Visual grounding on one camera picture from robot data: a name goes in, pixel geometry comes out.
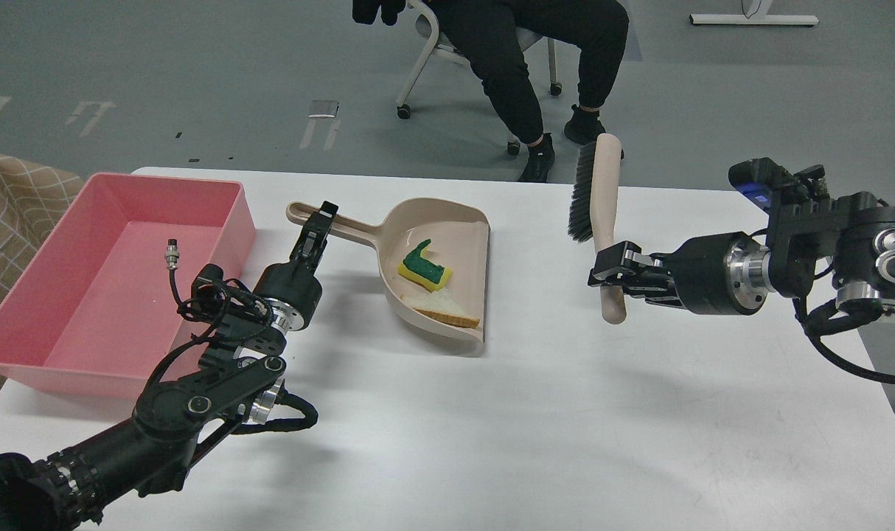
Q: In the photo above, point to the grey floor socket plate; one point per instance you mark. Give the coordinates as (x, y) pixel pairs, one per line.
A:
(324, 109)

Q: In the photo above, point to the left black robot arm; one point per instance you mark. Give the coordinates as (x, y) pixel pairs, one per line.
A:
(228, 380)

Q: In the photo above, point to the pink plastic bin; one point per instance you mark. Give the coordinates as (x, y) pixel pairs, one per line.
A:
(93, 313)

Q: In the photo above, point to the tan checkered cloth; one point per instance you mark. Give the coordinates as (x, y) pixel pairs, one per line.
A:
(33, 198)

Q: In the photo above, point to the white desk base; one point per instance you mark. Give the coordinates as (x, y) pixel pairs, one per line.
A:
(755, 14)

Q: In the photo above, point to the beige plastic dustpan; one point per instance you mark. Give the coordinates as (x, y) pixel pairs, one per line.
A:
(433, 257)

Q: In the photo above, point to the yellow green sponge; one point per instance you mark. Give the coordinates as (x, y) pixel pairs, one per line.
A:
(417, 268)

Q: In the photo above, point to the white office chair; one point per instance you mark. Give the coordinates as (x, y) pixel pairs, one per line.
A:
(438, 45)

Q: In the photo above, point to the bread slice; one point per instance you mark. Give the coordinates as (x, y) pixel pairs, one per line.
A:
(442, 307)

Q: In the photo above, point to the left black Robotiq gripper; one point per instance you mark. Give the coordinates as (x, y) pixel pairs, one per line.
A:
(292, 287)

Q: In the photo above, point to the beige hand brush black bristles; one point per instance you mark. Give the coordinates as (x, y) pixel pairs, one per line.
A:
(593, 207)

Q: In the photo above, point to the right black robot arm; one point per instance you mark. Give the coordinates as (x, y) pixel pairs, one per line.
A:
(833, 257)

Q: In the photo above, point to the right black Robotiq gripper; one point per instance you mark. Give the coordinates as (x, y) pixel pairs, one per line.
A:
(719, 275)

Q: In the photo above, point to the seated person in black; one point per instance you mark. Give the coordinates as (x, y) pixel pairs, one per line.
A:
(485, 34)

